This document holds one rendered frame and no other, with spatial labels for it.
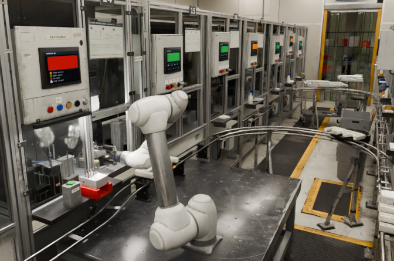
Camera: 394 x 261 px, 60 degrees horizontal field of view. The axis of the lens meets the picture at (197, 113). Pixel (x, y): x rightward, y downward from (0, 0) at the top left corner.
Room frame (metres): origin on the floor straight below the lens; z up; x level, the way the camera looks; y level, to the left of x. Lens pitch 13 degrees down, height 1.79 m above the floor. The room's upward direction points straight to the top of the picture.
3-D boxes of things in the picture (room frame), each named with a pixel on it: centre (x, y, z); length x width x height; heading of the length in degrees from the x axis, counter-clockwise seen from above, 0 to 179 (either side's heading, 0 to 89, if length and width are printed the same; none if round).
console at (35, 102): (1.80, 0.83, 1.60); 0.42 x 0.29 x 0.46; 153
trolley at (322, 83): (6.82, -2.60, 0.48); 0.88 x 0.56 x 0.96; 81
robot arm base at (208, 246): (1.68, -0.04, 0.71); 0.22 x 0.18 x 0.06; 153
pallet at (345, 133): (3.22, -1.46, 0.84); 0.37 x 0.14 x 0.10; 31
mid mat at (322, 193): (3.53, -1.56, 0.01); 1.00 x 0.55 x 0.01; 153
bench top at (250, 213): (2.09, -0.03, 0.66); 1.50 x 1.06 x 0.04; 153
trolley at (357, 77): (7.78, -3.54, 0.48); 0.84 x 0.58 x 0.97; 161
